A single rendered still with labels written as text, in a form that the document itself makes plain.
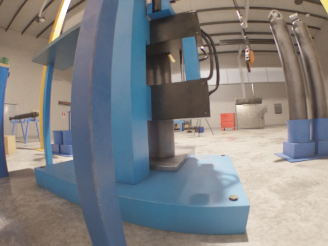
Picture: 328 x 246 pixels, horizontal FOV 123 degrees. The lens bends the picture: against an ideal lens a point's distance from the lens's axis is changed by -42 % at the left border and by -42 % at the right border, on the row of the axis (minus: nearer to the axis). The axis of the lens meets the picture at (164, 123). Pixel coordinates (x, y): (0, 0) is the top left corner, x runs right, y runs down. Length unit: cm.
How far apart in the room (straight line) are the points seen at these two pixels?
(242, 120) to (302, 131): 732
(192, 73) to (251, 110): 815
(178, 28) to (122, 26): 34
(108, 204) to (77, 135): 13
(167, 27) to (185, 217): 99
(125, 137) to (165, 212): 34
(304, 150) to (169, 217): 141
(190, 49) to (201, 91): 25
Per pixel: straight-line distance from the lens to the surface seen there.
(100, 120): 25
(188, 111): 79
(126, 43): 77
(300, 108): 166
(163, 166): 87
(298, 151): 162
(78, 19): 116
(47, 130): 154
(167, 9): 102
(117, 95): 70
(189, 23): 99
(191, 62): 86
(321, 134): 182
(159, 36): 99
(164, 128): 106
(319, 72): 192
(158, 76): 111
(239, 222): 54
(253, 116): 889
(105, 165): 26
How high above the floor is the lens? 37
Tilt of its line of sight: 1 degrees up
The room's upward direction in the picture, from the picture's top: 2 degrees counter-clockwise
